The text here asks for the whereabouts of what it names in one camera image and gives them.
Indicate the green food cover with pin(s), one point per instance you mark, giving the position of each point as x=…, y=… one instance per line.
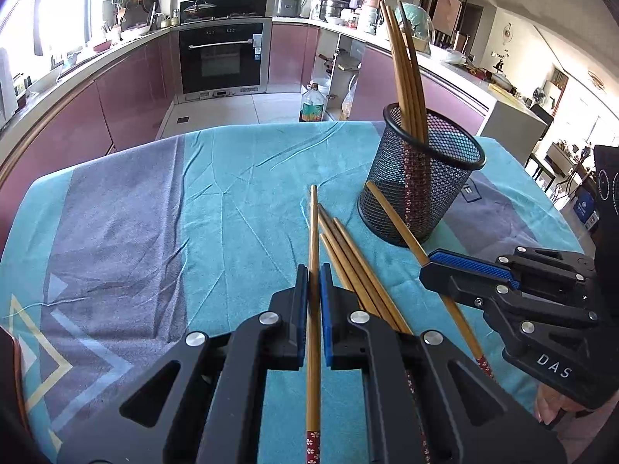
x=420, y=19

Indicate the white jar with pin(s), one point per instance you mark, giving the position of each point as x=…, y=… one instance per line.
x=369, y=19

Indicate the cooking oil bottle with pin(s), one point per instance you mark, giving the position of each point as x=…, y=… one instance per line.
x=312, y=106

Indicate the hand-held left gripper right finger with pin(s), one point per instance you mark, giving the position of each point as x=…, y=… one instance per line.
x=326, y=328

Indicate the white bowl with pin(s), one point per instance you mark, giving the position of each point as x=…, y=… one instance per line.
x=135, y=31
x=46, y=82

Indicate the round ceiling lamp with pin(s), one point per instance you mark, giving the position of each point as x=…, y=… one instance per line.
x=597, y=80

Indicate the white plastic bag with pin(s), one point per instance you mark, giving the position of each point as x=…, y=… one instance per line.
x=453, y=56

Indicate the hanging black frying pan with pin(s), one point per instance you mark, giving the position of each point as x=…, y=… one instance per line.
x=150, y=2

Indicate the round bamboo steamer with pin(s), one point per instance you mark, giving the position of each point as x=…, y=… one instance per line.
x=420, y=46

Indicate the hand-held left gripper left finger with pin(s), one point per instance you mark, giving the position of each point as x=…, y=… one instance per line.
x=303, y=328

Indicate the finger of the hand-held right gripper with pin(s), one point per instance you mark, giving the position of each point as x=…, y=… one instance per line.
x=454, y=287
x=474, y=266

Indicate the teal and grey tablecloth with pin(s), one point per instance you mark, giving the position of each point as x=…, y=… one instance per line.
x=217, y=203

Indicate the clear plastic bag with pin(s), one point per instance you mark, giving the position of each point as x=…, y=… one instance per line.
x=348, y=101

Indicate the wall clock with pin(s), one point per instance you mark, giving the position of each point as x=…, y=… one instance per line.
x=508, y=33

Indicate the steel steamer pot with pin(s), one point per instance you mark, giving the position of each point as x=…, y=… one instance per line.
x=333, y=9

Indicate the black smartphone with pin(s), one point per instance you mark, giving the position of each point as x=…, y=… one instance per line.
x=9, y=372

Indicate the black built-in oven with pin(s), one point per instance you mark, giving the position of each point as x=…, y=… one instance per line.
x=220, y=63

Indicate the black dining chair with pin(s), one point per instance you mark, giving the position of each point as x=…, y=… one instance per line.
x=539, y=169

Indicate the pink bowl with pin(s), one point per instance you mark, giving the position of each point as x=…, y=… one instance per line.
x=102, y=47

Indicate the pink kitchen base cabinets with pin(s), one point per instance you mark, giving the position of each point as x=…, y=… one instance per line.
x=121, y=92
x=285, y=53

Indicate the white microwave oven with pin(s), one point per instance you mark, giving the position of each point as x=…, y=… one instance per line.
x=6, y=92

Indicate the pot with glass lid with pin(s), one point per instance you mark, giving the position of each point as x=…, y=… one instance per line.
x=199, y=9

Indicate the pink wall painting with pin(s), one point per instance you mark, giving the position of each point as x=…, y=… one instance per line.
x=447, y=12

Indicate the black mesh utensil holder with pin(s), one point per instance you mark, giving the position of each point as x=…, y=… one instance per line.
x=435, y=188

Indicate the large kitchen window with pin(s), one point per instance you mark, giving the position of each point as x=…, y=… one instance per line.
x=58, y=9

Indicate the person's right hand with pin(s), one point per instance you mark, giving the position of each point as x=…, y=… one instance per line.
x=549, y=403

